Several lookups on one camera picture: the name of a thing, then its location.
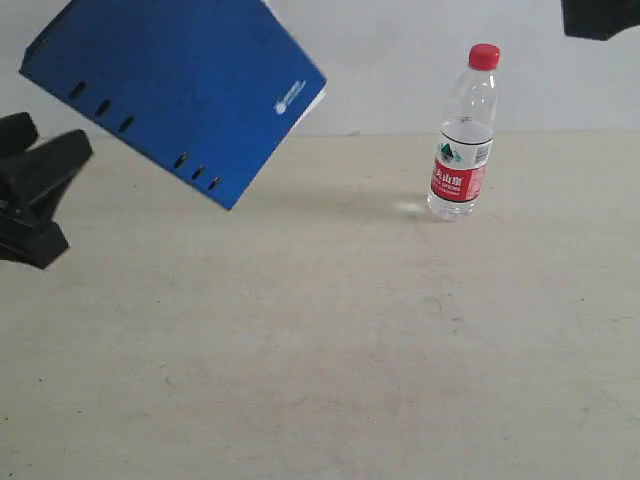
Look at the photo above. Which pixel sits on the blue ring binder notebook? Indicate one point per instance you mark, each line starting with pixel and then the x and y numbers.
pixel 207 90

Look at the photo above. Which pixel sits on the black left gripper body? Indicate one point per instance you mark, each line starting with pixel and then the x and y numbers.
pixel 18 133

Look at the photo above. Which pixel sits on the clear plastic water bottle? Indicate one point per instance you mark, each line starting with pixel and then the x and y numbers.
pixel 466 136

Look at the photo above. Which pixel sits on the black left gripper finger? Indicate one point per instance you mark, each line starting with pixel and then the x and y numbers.
pixel 34 182
pixel 37 245

